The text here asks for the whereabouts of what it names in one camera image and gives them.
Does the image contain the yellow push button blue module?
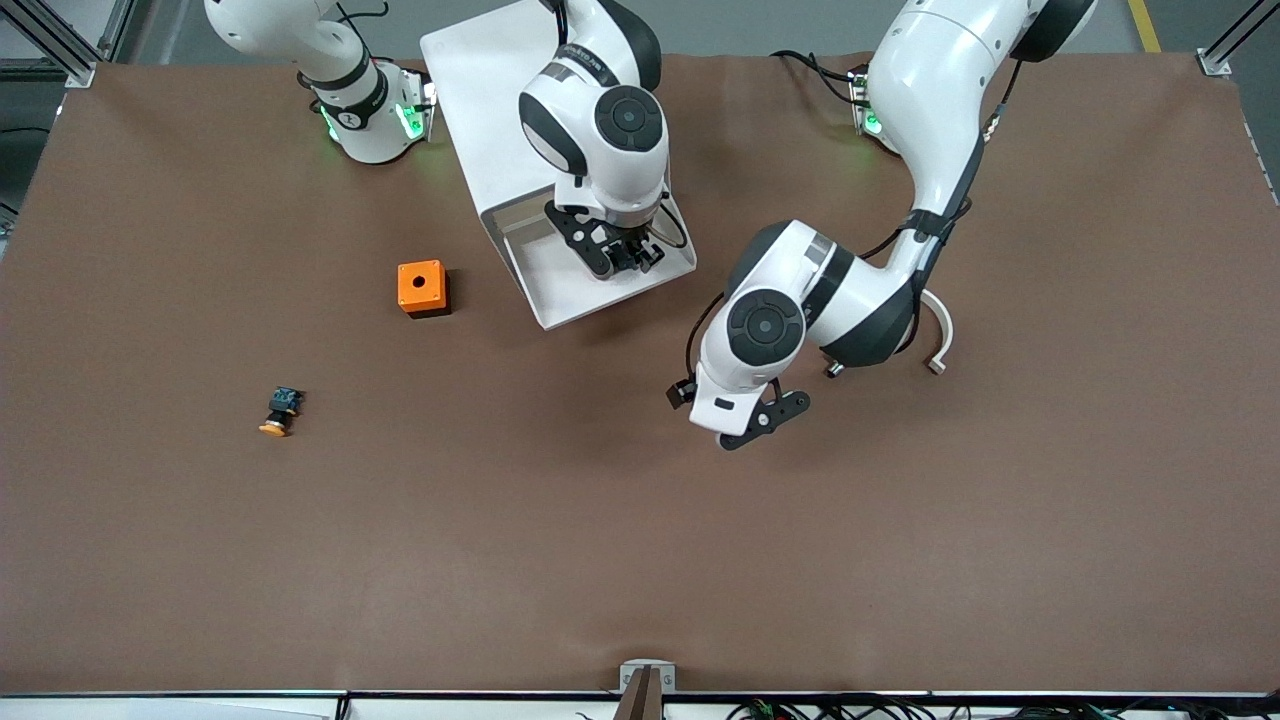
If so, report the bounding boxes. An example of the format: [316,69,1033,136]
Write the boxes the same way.
[258,386,305,438]

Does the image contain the white semicircular pipe clamp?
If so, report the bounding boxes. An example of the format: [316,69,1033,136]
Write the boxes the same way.
[918,290,955,376]

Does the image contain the brown pole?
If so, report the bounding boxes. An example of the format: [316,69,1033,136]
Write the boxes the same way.
[615,665,664,720]

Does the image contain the black left camera cable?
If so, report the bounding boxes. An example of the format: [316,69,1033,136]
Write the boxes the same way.
[685,60,1021,386]

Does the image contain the black camera cable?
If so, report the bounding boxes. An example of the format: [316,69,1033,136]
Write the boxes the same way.
[648,195,693,251]
[685,60,1021,386]

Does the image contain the black right camera cable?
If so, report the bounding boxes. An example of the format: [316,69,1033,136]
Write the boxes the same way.
[648,195,693,251]

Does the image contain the orange push-button enclosure box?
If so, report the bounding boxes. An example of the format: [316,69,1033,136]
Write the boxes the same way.
[397,260,452,319]

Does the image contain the grey metal bracket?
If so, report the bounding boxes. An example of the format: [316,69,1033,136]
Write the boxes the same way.
[620,659,677,694]

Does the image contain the black base cable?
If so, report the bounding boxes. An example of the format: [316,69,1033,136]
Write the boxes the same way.
[770,48,863,106]

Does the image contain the black cable bundle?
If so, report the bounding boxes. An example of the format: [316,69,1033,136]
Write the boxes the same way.
[725,697,1280,720]

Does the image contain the white table edge rail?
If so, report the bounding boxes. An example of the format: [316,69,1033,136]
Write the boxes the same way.
[0,692,1280,720]

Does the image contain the aluminium frame post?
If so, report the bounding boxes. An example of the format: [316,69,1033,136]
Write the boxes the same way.
[0,0,138,89]
[1195,0,1280,76]

